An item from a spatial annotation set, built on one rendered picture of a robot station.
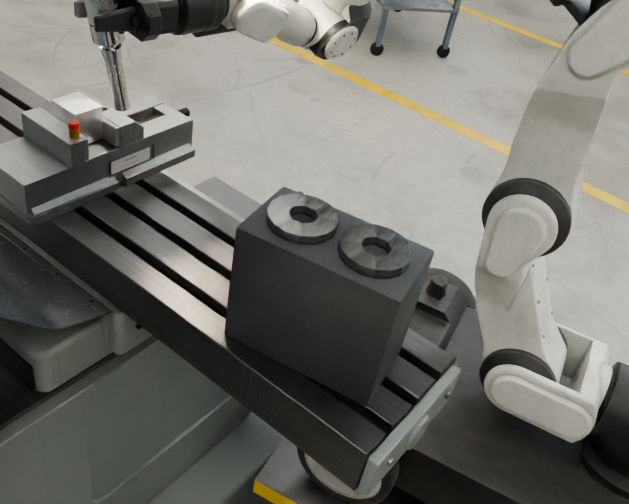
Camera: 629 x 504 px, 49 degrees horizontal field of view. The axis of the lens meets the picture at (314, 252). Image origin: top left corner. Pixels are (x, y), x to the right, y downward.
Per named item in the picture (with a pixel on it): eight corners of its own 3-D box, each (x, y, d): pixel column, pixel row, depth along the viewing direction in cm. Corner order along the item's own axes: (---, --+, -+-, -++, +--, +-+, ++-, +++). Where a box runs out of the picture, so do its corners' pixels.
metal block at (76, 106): (80, 123, 117) (78, 91, 114) (103, 138, 115) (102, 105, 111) (53, 132, 114) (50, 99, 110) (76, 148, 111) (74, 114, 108)
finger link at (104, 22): (92, 11, 93) (133, 6, 97) (93, 34, 95) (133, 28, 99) (98, 16, 92) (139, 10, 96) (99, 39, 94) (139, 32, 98)
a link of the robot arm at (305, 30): (241, 10, 122) (295, 35, 139) (274, 50, 120) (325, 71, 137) (280, -38, 118) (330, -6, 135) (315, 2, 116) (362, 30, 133)
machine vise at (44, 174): (144, 122, 136) (144, 70, 129) (197, 155, 130) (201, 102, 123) (-24, 184, 112) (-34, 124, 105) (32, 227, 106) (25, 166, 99)
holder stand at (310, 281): (267, 288, 104) (284, 176, 92) (400, 351, 98) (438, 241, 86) (222, 335, 95) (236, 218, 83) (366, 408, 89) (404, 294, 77)
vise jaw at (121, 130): (97, 109, 123) (96, 89, 120) (144, 138, 118) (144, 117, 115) (68, 119, 119) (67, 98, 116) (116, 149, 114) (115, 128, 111)
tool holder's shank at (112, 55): (124, 36, 100) (136, 103, 108) (104, 33, 101) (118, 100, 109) (113, 46, 98) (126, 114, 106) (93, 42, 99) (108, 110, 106)
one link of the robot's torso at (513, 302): (568, 367, 144) (589, 154, 120) (549, 433, 129) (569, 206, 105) (493, 351, 151) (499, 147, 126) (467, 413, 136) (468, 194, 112)
